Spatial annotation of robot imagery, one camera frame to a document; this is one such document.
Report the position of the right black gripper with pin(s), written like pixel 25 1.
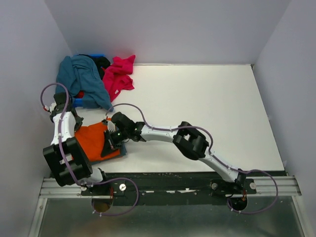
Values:
pixel 109 143

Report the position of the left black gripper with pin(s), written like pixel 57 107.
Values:
pixel 78 123

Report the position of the grey blue t shirt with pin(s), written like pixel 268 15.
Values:
pixel 123 150

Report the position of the orange t shirt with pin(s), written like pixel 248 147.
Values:
pixel 91 138

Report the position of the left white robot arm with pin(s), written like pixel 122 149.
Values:
pixel 65 157

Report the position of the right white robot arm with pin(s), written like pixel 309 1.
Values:
pixel 188 140

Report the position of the blue plastic bin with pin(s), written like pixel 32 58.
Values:
pixel 77 100

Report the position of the teal blue t shirt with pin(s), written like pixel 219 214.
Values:
pixel 80 73

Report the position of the black t shirt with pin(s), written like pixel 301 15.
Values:
pixel 101 63

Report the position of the magenta pink t shirt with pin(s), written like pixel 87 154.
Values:
pixel 117 76

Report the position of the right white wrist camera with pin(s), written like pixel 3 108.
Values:
pixel 109 124

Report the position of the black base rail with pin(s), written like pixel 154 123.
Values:
pixel 178 188

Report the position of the aluminium frame rail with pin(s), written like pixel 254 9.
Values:
pixel 259 187

